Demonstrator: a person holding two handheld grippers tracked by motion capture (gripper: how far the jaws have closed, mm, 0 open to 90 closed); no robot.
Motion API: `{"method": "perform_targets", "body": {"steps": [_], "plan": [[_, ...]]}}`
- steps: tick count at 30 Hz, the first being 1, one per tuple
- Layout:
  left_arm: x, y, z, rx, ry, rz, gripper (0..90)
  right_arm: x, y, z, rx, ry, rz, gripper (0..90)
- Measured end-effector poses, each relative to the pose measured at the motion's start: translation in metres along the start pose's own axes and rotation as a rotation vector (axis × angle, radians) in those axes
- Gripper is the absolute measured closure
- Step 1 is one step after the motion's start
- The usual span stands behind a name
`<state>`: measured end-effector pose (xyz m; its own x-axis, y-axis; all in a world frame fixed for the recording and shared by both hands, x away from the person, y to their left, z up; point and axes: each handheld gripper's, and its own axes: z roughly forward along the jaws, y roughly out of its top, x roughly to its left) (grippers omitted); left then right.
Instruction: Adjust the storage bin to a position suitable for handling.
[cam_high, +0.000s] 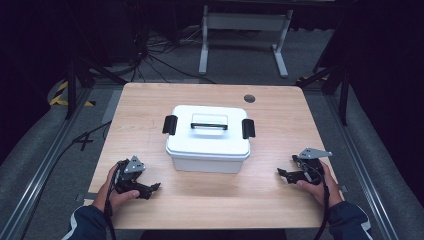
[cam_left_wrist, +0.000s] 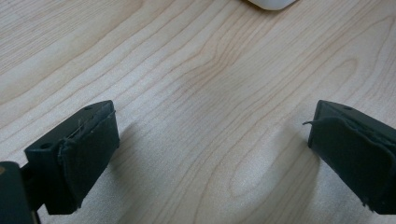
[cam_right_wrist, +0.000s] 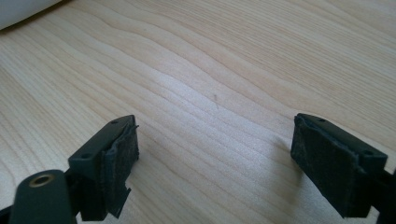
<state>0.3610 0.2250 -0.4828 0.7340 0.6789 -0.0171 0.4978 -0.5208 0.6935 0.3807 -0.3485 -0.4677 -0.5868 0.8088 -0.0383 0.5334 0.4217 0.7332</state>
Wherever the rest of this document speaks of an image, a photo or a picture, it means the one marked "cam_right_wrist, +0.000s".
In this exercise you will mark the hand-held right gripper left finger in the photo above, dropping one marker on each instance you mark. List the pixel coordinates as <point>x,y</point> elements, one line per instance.
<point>102,168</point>

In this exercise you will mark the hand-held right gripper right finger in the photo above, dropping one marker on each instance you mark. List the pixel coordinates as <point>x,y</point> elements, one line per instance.
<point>333,168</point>

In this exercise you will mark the white sheet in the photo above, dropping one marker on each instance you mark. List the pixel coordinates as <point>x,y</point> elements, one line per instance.
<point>21,9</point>

